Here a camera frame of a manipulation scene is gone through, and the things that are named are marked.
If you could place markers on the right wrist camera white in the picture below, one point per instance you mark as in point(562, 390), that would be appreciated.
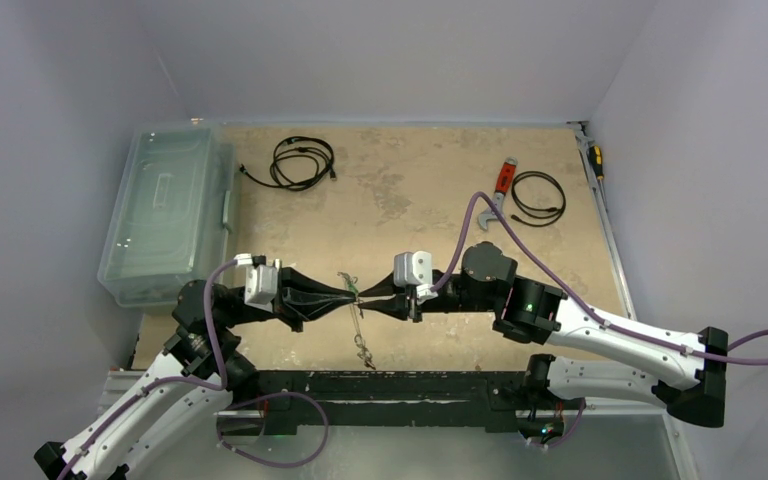
point(414, 269)

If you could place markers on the yellow black screwdriver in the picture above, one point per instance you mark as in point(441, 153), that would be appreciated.
point(595, 160)

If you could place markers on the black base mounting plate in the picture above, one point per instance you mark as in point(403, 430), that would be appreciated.
point(390, 397)

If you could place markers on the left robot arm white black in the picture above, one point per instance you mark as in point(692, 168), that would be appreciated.
point(199, 372)

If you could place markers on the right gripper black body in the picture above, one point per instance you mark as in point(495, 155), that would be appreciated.
point(412, 303)

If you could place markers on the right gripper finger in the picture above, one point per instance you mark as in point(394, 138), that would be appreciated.
point(397, 308)
point(384, 288)

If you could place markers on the red handled adjustable wrench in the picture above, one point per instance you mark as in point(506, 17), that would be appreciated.
point(494, 212)

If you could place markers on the clear plastic storage bin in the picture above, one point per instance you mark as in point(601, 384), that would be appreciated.
point(171, 219)

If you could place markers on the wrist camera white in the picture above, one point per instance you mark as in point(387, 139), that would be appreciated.
point(262, 278)
point(414, 269)

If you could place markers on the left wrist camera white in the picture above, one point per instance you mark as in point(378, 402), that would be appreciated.
point(262, 278)

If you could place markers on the aluminium frame rail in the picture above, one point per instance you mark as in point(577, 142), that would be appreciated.
point(404, 188)

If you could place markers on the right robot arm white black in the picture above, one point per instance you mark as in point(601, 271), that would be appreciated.
point(681, 372)

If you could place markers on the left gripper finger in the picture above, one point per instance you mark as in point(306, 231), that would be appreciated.
point(299, 287)
point(310, 307)

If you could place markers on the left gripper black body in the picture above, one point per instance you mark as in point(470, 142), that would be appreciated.
point(295, 314)

